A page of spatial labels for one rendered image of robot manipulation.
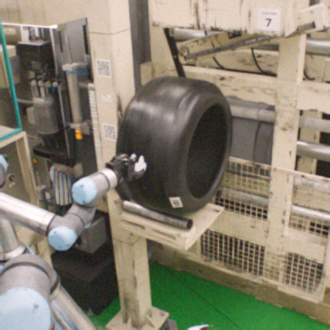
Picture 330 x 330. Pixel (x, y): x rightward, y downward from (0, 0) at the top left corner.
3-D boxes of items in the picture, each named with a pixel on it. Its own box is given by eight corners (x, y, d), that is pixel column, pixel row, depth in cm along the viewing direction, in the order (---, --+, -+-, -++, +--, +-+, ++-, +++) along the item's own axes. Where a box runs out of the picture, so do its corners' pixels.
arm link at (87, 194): (66, 197, 148) (73, 177, 143) (89, 186, 156) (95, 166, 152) (84, 211, 145) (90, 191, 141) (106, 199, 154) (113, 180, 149)
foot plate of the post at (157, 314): (105, 327, 261) (104, 323, 260) (132, 299, 281) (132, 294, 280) (144, 346, 248) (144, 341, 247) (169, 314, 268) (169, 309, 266)
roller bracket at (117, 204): (113, 217, 210) (110, 199, 205) (159, 180, 239) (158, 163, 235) (118, 219, 208) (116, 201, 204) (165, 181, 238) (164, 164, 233)
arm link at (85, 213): (59, 229, 151) (66, 205, 145) (74, 211, 160) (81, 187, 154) (80, 240, 150) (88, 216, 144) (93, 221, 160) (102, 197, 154)
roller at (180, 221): (121, 211, 210) (120, 202, 208) (127, 205, 214) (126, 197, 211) (188, 231, 194) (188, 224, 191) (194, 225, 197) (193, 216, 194)
